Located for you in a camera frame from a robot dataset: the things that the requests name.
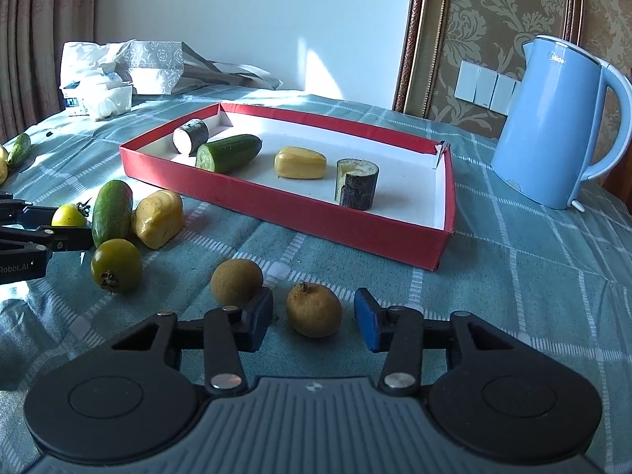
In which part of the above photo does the white plastic bag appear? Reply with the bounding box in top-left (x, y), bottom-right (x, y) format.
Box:
top-left (60, 40), bottom-right (134, 90)

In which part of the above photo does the brown longan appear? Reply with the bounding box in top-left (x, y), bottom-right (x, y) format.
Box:
top-left (211, 258), bottom-right (264, 308)
top-left (286, 281), bottom-right (343, 339)

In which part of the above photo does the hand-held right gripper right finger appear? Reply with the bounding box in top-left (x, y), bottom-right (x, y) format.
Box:
top-left (354, 287), bottom-right (517, 396)

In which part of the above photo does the cut cucumber half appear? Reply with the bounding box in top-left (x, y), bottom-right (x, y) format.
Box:
top-left (92, 180), bottom-right (134, 248)
top-left (196, 134), bottom-right (263, 175)

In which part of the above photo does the yellow vegetable chunk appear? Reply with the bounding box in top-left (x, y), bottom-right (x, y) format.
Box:
top-left (275, 146), bottom-right (327, 180)
top-left (131, 190), bottom-right (184, 250)

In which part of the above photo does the yellow-green tomato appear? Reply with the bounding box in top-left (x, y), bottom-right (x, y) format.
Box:
top-left (51, 201), bottom-right (92, 229)

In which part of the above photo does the white light switch panel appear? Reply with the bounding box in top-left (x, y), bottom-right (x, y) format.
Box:
top-left (454, 59), bottom-right (521, 115)

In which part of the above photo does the brown patterned curtain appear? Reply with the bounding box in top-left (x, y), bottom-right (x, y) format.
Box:
top-left (0, 0), bottom-right (100, 141)

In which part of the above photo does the shallow red cardboard box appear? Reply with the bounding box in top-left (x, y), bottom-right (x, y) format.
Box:
top-left (120, 101), bottom-right (455, 272)

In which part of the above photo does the ornate framed wall panel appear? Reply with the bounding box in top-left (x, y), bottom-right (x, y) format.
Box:
top-left (392, 0), bottom-right (583, 139)

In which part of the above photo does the blue and white tissue pack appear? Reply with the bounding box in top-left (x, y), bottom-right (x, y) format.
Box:
top-left (60, 81), bottom-right (92, 117)

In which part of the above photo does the cut eggplant piece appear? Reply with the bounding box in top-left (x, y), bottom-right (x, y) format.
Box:
top-left (336, 158), bottom-right (380, 211)
top-left (172, 118), bottom-right (210, 155)

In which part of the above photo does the blue electric kettle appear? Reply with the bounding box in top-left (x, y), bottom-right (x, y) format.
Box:
top-left (490, 34), bottom-right (632, 213)

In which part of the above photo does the teal checked tablecloth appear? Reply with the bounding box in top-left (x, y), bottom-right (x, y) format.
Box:
top-left (0, 85), bottom-right (632, 455)

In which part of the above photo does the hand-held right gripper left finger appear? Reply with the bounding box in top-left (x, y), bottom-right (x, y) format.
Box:
top-left (109, 287), bottom-right (274, 395)

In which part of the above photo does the silver patterned gift bag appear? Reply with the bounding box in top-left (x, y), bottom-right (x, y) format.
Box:
top-left (116, 41), bottom-right (284, 96)

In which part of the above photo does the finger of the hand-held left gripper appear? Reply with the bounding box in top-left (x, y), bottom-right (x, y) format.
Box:
top-left (0, 226), bottom-right (94, 254)
top-left (0, 192), bottom-right (57, 230)

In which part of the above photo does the dark green tomato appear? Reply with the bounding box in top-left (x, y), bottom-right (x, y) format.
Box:
top-left (91, 238), bottom-right (143, 294)

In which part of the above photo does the small whole cucumber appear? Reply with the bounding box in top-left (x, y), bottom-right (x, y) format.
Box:
top-left (6, 133), bottom-right (32, 167)

